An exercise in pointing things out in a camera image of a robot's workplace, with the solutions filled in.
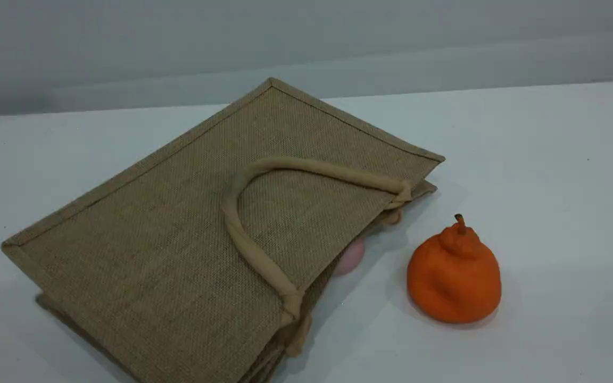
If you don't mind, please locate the brown jute tote bag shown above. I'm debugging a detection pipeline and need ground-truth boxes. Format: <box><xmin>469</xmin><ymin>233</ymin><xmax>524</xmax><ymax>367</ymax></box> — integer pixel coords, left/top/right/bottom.
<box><xmin>1</xmin><ymin>77</ymin><xmax>446</xmax><ymax>383</ymax></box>

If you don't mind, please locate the pink peach bun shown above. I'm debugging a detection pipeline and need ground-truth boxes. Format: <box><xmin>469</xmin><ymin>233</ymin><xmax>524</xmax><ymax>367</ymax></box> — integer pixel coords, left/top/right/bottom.
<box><xmin>332</xmin><ymin>237</ymin><xmax>366</xmax><ymax>277</ymax></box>

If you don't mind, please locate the orange pear-shaped fruit toy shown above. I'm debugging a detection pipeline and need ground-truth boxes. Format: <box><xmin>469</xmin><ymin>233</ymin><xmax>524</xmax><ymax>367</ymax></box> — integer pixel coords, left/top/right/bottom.
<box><xmin>406</xmin><ymin>213</ymin><xmax>503</xmax><ymax>324</ymax></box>

